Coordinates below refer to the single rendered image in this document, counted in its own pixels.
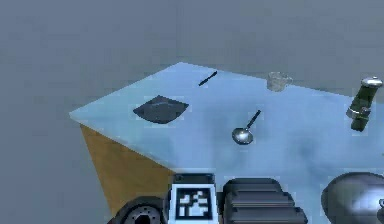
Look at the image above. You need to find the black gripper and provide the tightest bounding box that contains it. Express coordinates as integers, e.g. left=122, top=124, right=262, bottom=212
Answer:
left=107, top=195, right=170, bottom=224

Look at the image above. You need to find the grey metal pan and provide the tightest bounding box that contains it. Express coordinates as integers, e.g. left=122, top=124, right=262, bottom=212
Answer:
left=320, top=171, right=384, bottom=224

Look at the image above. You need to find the black pen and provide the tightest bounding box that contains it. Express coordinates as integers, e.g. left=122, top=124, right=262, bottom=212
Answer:
left=198, top=70, right=219, bottom=87

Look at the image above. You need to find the black square plate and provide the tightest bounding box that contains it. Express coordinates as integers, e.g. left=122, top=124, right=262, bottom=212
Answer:
left=132, top=94, right=190, bottom=125

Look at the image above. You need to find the clear glass mug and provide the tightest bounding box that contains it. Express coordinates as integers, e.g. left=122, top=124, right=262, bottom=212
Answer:
left=266, top=71, right=294, bottom=93

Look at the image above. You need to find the blue-topped wooden counter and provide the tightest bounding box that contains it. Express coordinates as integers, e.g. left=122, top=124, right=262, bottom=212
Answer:
left=68, top=61, right=384, bottom=224

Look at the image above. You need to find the silver ladle black handle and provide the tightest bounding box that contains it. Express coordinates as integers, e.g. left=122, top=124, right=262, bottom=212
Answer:
left=231, top=109, right=262, bottom=146

